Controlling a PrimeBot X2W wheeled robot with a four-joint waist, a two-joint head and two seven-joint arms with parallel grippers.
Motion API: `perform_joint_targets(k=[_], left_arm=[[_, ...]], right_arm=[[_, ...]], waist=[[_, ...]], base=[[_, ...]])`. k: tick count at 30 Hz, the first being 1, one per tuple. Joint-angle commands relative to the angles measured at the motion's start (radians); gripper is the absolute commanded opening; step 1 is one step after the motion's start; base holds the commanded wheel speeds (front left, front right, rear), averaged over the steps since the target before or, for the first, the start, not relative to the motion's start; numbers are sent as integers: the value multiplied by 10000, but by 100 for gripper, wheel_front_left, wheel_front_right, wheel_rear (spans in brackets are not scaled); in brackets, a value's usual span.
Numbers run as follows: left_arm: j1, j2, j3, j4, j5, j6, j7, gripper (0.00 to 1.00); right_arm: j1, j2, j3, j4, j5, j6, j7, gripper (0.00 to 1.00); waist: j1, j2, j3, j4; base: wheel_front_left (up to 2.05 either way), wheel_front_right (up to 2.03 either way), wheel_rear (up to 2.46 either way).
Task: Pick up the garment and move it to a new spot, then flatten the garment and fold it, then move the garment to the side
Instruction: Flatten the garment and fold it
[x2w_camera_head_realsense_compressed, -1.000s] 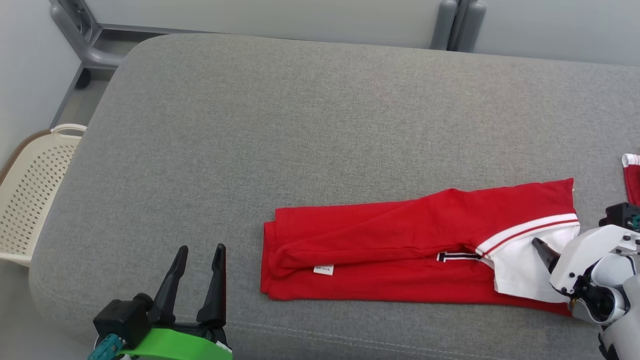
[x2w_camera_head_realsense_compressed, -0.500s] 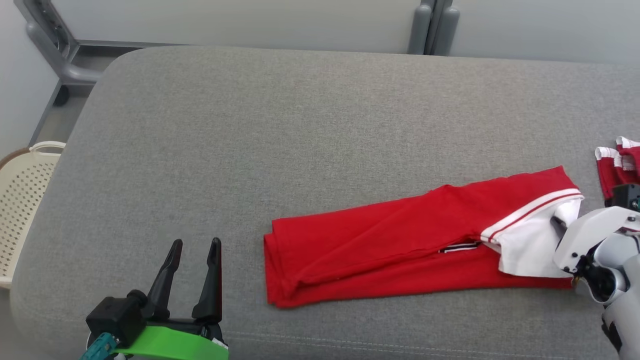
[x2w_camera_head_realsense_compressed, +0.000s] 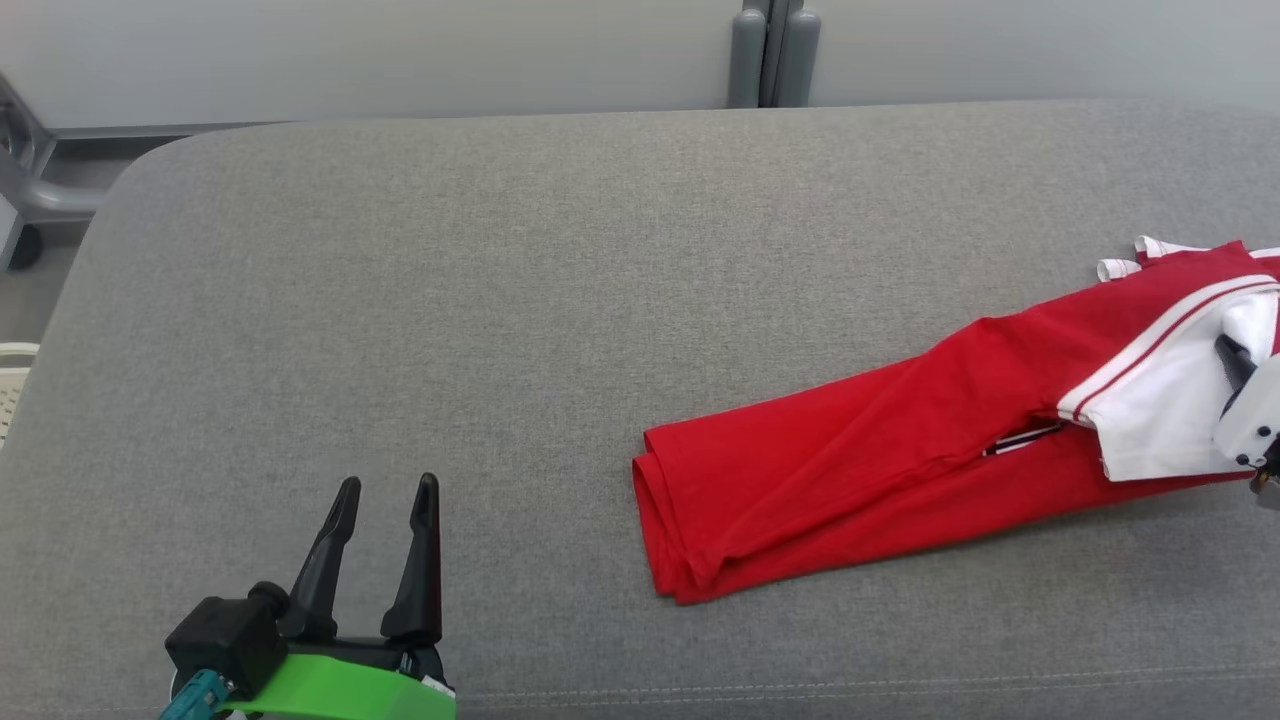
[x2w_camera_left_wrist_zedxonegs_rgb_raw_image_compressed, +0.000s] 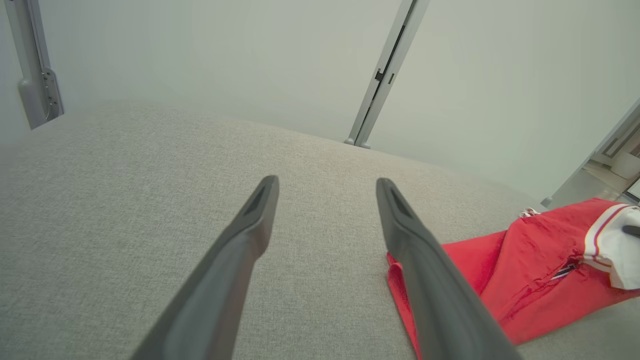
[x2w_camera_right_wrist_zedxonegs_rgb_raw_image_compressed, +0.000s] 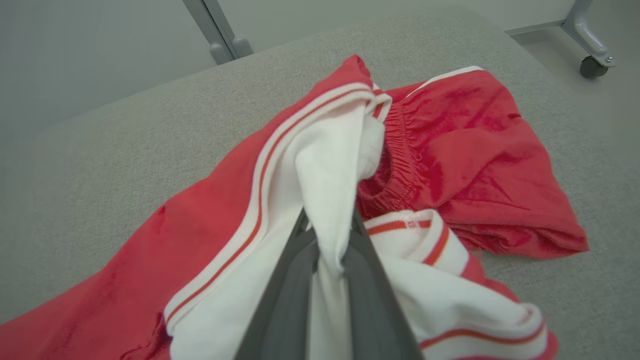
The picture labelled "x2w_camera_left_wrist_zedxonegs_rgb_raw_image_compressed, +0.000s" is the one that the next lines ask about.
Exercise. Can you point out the grey double partition post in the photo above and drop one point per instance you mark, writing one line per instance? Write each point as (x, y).
(405, 45)

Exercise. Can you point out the grey partition door frame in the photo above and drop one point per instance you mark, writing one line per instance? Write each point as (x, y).
(590, 170)

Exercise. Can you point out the grey partition post with foot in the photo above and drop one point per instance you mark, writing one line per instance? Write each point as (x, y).
(35, 95)

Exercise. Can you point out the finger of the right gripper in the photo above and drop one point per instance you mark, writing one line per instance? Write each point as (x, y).
(634, 231)

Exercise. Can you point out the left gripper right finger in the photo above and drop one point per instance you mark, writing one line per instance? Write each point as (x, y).
(440, 300)

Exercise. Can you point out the red basketball jersey white trim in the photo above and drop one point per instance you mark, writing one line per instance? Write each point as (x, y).
(530, 270)

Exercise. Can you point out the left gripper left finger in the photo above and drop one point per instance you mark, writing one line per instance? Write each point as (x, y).
(215, 295)

